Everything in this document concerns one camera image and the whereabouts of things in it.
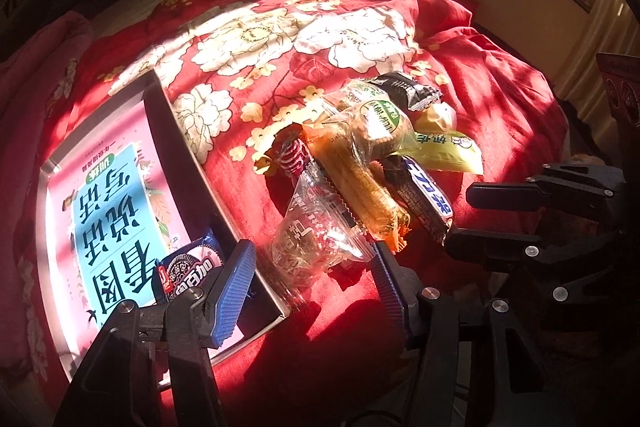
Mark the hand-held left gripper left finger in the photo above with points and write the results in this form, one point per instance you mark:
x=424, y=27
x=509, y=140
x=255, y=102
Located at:
x=235, y=292

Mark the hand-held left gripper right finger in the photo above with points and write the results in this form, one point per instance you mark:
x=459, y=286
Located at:
x=389, y=289

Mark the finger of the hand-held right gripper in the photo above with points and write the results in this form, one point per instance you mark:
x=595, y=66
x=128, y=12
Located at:
x=500, y=196
x=490, y=244

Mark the sandwich cookie packet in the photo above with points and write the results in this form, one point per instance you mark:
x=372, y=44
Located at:
x=190, y=267

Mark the yellow snack packet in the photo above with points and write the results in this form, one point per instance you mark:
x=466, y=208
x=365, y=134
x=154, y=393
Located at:
x=445, y=152

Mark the brown chocolate bar packet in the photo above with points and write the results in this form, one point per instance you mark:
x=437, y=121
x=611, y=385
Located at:
x=425, y=202

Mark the clear pastry packet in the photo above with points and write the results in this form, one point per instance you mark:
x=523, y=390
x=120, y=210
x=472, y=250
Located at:
x=310, y=237

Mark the long orange snack packet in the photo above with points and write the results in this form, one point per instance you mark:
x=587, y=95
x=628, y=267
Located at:
x=360, y=187

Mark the box with pink book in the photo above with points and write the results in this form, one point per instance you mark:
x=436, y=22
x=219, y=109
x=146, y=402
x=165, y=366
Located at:
x=200, y=177

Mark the black snack packet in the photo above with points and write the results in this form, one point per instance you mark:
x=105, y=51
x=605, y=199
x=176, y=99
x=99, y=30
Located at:
x=407, y=89

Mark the round cake clear packet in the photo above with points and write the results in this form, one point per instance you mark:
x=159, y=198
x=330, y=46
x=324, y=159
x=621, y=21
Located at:
x=375, y=122

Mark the red white striped candy packet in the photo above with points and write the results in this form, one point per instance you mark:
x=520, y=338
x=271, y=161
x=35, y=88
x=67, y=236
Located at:
x=290, y=154

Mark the red floral blanket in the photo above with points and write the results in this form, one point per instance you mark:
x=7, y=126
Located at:
x=475, y=72

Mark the pink picture book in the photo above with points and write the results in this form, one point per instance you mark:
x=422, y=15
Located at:
x=115, y=217

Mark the red printed carton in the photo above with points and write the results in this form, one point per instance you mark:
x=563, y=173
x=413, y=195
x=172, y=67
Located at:
x=620, y=92

